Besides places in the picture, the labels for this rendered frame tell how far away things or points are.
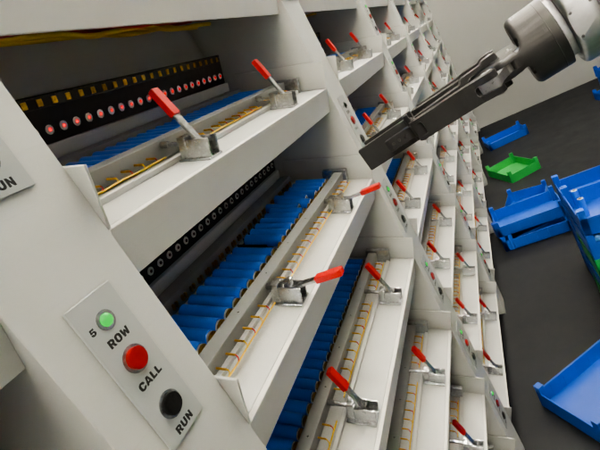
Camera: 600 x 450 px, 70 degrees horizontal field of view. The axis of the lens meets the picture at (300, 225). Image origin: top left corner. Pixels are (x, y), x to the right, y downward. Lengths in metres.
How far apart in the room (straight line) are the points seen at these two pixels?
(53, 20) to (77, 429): 0.32
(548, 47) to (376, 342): 0.48
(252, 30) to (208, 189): 0.51
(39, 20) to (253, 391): 0.36
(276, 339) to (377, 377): 0.25
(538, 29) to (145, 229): 0.41
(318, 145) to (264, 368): 0.55
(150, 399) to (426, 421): 0.62
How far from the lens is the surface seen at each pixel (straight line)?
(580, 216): 1.40
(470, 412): 1.15
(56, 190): 0.34
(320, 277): 0.49
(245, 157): 0.52
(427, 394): 0.92
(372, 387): 0.67
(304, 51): 0.87
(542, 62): 0.51
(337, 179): 0.84
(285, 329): 0.49
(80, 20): 0.46
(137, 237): 0.37
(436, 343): 1.02
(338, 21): 1.57
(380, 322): 0.78
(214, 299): 0.54
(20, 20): 0.42
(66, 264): 0.32
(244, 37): 0.92
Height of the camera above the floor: 1.12
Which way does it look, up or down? 15 degrees down
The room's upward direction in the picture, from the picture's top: 30 degrees counter-clockwise
